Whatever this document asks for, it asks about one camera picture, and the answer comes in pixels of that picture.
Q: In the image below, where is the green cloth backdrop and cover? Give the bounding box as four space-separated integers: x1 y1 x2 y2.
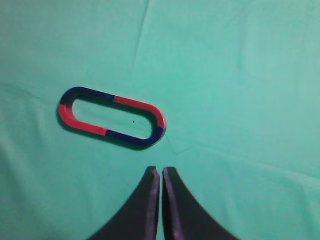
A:
0 0 320 240

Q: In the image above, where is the left red-blue horseshoe magnet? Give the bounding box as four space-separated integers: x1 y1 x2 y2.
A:
58 86 116 136

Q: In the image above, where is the blue-red horseshoe magnet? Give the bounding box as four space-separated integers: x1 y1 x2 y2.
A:
105 95 167 150

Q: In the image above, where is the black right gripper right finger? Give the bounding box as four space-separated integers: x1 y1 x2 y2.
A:
161 166 237 240

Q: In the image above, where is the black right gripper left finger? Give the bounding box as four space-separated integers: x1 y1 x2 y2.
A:
89 166 160 240

